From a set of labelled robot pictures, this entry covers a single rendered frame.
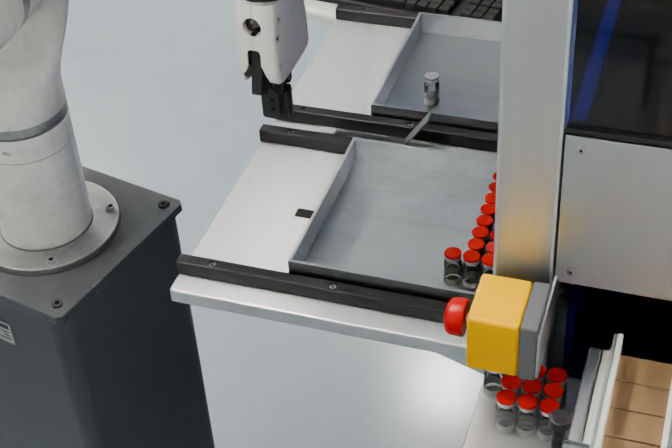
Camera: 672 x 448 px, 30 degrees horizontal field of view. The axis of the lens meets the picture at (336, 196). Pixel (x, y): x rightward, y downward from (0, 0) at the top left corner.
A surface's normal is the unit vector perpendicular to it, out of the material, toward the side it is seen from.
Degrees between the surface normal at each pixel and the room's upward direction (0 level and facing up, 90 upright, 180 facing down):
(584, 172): 90
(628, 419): 0
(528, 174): 90
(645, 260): 90
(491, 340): 90
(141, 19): 0
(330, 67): 0
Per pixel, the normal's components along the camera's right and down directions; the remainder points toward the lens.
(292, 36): 0.95, 0.15
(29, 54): 0.11, -0.33
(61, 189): 0.74, 0.39
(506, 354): -0.31, 0.61
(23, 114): 0.43, 0.49
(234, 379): -0.05, -0.78
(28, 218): -0.01, 0.62
